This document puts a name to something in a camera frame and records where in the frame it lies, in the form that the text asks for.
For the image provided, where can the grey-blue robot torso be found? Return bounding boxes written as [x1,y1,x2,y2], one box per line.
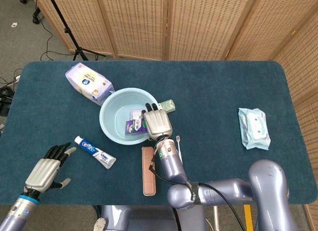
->
[93,205,207,231]

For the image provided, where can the blue Crest toothpaste tube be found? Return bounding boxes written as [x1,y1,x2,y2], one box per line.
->
[74,135,117,170]

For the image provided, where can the purple toothpaste box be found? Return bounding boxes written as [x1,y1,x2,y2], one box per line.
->
[124,118,150,136]

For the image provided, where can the black office chair base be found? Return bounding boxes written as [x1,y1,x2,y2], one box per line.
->
[19,0,42,25]

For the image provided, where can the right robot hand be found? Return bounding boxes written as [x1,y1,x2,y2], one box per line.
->
[143,102,173,140]

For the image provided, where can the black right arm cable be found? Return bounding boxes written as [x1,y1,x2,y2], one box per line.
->
[148,162,246,231]

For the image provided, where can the green soap box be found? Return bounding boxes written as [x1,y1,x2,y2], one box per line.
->
[159,99,177,115]

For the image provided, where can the light blue wet wipes pack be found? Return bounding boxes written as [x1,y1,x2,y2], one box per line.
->
[238,107,271,151]

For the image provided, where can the yellow floor tape strip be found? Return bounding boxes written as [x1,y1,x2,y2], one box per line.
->
[244,205,254,231]

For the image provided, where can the small purple soap pack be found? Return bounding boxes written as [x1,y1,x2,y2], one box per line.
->
[129,110,146,121]

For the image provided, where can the purple facial tissue pack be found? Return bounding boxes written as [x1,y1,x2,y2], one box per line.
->
[65,62,115,107]

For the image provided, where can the teal table mat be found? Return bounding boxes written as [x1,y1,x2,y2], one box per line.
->
[0,61,312,206]

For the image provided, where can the black floor cable bundle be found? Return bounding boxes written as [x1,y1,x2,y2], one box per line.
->
[0,68,23,117]

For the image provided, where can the white table leg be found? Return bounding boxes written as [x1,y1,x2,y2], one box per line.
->
[213,205,220,231]

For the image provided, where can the black tripod stand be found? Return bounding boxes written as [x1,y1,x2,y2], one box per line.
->
[46,0,106,62]

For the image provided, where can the light blue plastic basin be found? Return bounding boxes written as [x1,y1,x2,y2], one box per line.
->
[99,88,159,145]

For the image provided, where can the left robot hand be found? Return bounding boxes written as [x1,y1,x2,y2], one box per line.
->
[24,142,77,194]

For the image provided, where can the pink toothbrush case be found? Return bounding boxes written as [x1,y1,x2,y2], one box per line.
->
[141,146,158,197]

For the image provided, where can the white toothbrush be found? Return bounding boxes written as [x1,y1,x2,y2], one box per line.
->
[175,135,184,165]

